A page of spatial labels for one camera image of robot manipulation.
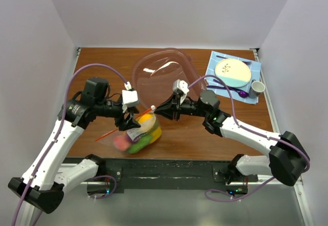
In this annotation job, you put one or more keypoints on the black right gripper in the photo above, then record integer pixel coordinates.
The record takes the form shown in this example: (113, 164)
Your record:
(171, 105)

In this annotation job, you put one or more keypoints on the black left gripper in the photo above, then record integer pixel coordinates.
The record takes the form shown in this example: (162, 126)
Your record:
(130, 122)

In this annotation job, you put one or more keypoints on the clear zip top bag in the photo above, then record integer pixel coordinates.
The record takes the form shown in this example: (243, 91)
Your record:
(148, 127)

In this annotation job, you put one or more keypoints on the pink fake peach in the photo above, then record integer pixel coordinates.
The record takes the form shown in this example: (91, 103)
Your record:
(121, 143)

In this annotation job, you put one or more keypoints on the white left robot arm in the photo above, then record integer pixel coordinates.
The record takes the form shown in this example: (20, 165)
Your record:
(40, 186)

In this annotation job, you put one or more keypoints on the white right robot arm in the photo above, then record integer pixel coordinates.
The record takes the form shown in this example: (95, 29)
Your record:
(282, 155)

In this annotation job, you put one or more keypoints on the yellow fake lemon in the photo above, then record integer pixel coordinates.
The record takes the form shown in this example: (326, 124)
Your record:
(144, 118)

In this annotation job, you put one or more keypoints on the green fake cucumber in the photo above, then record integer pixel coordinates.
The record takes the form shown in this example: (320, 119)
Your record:
(140, 144)

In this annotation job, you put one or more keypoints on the yellow fake pepper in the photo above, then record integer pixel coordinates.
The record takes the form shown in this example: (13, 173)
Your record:
(155, 135)

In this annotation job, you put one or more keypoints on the clear plastic bowl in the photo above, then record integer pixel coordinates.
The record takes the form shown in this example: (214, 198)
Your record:
(154, 74)

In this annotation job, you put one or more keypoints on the blue checked cloth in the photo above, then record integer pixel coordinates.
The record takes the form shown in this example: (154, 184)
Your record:
(254, 66)

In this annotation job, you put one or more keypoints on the purple spoon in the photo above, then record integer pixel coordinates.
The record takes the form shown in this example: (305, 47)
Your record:
(241, 93)

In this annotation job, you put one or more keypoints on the cream and blue plate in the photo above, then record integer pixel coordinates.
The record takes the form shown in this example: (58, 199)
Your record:
(233, 72)

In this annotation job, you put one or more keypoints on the grey white mug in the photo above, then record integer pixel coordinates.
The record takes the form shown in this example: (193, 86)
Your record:
(256, 88)

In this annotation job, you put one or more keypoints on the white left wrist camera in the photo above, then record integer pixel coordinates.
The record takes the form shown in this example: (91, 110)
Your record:
(130, 98)

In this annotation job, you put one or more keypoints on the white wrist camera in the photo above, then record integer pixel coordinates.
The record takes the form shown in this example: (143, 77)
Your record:
(180, 87)
(130, 98)

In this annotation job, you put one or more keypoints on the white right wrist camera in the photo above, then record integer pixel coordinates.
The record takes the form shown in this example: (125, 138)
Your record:
(180, 87)

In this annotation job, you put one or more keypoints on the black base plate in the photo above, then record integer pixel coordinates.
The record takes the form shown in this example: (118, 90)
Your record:
(162, 174)

